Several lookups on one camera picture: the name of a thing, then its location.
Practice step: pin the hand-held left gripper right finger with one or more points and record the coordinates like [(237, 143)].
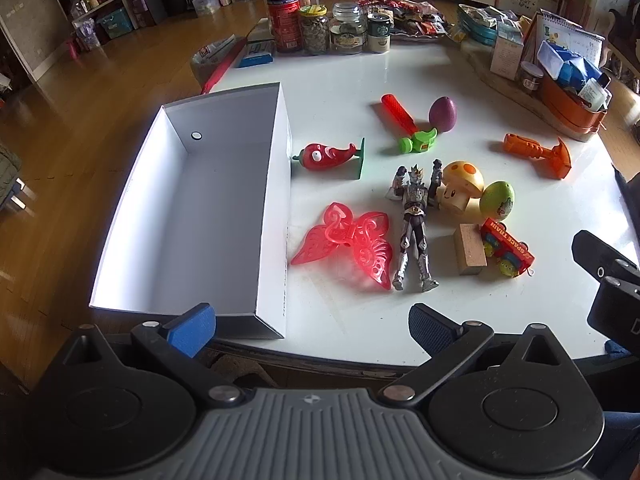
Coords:
[(432, 329)]

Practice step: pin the green toy egg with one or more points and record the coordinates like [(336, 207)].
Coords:
[(496, 200)]

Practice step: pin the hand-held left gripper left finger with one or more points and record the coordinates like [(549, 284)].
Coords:
[(192, 330)]

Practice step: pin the seed jar with yellow lid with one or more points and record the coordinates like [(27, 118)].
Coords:
[(314, 30)]

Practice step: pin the white storage bin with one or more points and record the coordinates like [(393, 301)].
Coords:
[(205, 4)]

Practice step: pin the waste bin with plastic bag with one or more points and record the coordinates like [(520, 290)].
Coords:
[(207, 60)]

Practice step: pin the storage shelf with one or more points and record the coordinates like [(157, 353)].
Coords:
[(115, 5)]

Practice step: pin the green quilted cloth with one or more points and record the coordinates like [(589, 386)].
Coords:
[(9, 175)]

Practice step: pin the pile of snack packets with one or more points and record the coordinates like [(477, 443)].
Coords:
[(405, 17)]

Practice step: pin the teal storage bin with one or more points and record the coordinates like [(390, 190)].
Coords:
[(115, 21)]

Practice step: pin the person's blue jeans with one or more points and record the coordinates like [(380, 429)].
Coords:
[(622, 432)]

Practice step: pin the blue flat box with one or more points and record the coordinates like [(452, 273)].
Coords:
[(255, 56)]

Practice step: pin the blue packet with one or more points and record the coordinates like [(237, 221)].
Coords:
[(565, 62)]

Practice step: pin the teal tray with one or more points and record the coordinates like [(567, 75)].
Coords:
[(477, 25)]

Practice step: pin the white carton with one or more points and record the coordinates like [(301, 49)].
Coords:
[(506, 52)]

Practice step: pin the red and green toy hammer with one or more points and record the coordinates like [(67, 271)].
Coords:
[(405, 122)]

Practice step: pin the wooden block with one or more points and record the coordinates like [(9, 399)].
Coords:
[(470, 250)]

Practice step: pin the red butterfly toy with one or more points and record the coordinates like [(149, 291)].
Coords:
[(345, 242)]

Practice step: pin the purple toy egg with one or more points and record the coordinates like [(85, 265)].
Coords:
[(442, 115)]

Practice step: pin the wooden tray board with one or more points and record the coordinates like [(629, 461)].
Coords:
[(480, 65)]

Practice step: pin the orange basket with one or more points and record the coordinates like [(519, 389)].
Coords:
[(570, 110)]

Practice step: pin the orange toy tool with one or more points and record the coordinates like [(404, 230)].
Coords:
[(535, 149)]

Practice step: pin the silver action figure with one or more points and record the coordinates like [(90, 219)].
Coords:
[(414, 215)]

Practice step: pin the white bottle with black cap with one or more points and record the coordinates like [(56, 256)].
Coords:
[(595, 91)]

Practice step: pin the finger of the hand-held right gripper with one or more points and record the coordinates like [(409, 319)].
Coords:
[(595, 255), (632, 187)]

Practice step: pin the green and white cup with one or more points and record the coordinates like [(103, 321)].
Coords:
[(379, 32)]

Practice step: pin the white cardboard box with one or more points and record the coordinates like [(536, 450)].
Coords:
[(200, 220)]

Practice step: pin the red toy train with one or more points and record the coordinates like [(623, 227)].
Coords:
[(505, 250)]

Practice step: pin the red can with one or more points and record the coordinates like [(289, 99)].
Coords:
[(284, 22)]

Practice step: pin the small dark jar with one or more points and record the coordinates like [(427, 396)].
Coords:
[(530, 77)]

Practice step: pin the beige mushroom toy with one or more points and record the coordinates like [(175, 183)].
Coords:
[(462, 182)]

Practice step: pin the white flat box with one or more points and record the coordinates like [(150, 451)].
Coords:
[(260, 35)]

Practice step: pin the desk calendar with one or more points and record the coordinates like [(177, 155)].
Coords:
[(575, 30)]

